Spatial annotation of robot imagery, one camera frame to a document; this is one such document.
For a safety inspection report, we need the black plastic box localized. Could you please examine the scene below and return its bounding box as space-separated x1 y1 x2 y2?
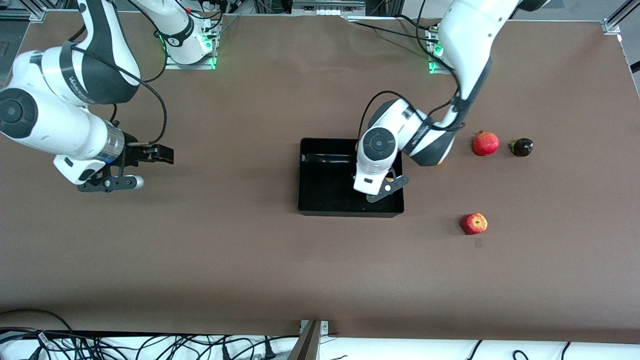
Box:
298 138 405 218

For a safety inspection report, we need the red yellow apple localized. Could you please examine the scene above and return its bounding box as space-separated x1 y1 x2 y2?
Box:
460 213 488 236

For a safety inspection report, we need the white sheet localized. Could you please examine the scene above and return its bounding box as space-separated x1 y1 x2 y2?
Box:
0 334 640 360

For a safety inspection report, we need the red pomegranate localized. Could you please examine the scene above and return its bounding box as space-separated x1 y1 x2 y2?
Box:
472 130 500 157

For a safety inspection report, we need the dark purple mangosteen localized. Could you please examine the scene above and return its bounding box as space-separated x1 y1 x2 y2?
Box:
508 138 535 158

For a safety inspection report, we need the aluminium corner profile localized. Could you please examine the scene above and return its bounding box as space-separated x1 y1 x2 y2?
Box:
601 0 640 35

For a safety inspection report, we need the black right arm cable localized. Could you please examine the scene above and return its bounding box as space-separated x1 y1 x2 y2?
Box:
67 0 171 147

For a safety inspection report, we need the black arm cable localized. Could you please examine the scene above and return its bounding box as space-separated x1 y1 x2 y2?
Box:
356 0 468 143
67 0 171 147

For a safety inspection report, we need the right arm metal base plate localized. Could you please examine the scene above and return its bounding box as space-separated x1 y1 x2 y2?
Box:
164 19 218 71

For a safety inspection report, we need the black looped cable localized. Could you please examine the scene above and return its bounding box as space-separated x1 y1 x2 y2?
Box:
0 308 76 334

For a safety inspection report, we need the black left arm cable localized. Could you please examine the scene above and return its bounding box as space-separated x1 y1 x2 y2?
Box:
356 0 468 143

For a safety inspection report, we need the black cable bundle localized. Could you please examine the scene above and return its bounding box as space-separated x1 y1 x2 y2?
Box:
0 327 301 360

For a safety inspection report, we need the metal bracket with dark post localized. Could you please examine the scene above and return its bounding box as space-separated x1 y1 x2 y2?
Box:
287 320 331 360

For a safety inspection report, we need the black base power cable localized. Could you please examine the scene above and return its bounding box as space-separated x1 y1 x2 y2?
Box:
345 15 445 42

